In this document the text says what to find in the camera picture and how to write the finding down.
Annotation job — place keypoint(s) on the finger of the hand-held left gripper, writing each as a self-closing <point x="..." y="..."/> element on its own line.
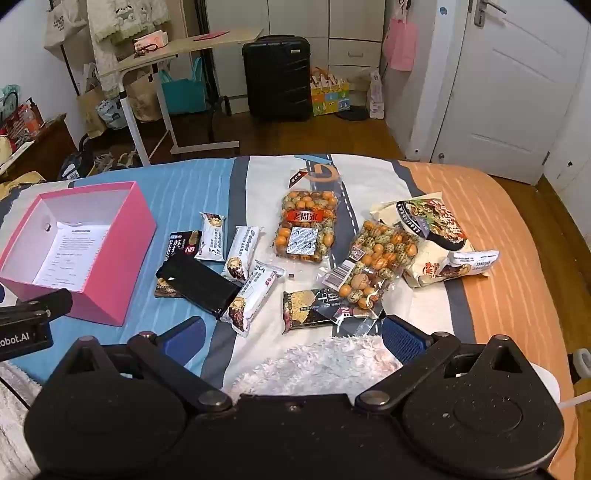
<point x="55" y="302"/>

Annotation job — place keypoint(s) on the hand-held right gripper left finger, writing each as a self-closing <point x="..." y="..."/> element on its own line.
<point x="184" y="339"/>

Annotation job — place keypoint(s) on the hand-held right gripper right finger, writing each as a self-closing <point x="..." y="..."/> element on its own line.
<point x="401" y="339"/>

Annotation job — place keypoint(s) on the black snack packet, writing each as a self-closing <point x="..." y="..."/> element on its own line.
<point x="198" y="284"/>

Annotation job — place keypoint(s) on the white snack bar packet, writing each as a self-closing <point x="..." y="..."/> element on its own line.
<point x="211" y="235"/>
<point x="242" y="251"/>
<point x="251" y="295"/>

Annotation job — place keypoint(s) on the coated peanut bag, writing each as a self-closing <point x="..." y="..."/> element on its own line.
<point x="383" y="258"/>
<point x="304" y="230"/>

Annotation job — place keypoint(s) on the dark cracker packet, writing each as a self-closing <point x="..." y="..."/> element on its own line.
<point x="309" y="309"/>
<point x="184" y="242"/>

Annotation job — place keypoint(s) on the printed paper sheet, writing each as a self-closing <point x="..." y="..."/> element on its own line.
<point x="69" y="254"/>

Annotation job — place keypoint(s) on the yellow cloth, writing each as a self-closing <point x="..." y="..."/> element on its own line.
<point x="21" y="184"/>

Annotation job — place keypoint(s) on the black floor bag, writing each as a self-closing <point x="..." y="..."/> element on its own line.
<point x="76" y="161"/>

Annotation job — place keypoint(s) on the white shoe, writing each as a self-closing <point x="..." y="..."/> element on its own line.
<point x="105" y="160"/>
<point x="127" y="159"/>

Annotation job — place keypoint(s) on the white papers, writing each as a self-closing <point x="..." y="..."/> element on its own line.
<point x="16" y="157"/>

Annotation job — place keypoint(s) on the white round object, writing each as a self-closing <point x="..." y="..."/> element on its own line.
<point x="549" y="383"/>

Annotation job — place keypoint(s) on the wooden nightstand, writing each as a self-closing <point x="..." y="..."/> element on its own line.
<point x="51" y="147"/>

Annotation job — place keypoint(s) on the red printed bag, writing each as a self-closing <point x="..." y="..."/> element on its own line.
<point x="11" y="127"/>

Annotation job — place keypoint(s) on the grey plastic object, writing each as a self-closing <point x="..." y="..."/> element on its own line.
<point x="581" y="364"/>

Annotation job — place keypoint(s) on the orange bottle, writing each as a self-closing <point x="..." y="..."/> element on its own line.
<point x="33" y="115"/>

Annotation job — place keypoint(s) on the brown paper bag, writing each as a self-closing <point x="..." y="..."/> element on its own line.
<point x="90" y="115"/>
<point x="143" y="99"/>

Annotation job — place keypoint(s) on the white printed plastic bag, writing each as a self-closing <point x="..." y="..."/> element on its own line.
<point x="111" y="115"/>

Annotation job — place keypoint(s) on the teal plastic bag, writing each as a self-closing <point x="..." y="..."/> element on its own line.
<point x="9" y="97"/>

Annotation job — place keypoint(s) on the white paper bag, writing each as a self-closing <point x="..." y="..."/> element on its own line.
<point x="91" y="78"/>

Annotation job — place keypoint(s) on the dark round floor object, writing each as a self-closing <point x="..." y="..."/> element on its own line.
<point x="354" y="115"/>

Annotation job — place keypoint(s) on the black clothes rack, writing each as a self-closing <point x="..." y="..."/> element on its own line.
<point x="69" y="69"/>

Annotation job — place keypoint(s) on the white pink plastic bag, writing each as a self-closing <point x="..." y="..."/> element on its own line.
<point x="376" y="97"/>

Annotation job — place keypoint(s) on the colourful gift bag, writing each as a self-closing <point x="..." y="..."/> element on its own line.
<point x="330" y="97"/>

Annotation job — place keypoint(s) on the dark keyring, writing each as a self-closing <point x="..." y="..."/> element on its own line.
<point x="145" y="50"/>

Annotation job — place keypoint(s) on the white cabinet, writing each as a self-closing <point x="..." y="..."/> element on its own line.
<point x="508" y="92"/>

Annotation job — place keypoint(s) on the canvas tote bag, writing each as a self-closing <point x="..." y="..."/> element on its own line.
<point x="64" y="27"/>

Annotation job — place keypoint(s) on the black suitcase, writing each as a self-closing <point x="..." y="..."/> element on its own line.
<point x="277" y="78"/>

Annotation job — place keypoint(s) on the pink tissue box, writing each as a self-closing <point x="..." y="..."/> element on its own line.
<point x="152" y="39"/>

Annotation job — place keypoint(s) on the wooden mobile table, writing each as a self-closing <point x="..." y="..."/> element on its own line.
<point x="184" y="48"/>

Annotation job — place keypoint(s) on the fluffy white green cardigan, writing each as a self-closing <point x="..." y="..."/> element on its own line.
<point x="120" y="23"/>

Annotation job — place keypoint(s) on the pink gift bag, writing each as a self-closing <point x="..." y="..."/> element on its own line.
<point x="401" y="46"/>

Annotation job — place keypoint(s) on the red booklet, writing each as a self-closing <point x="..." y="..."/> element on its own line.
<point x="210" y="36"/>

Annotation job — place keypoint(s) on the beige fabric closet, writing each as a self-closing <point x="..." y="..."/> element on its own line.
<point x="179" y="18"/>

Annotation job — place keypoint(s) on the white wardrobe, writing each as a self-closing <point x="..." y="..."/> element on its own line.
<point x="300" y="18"/>

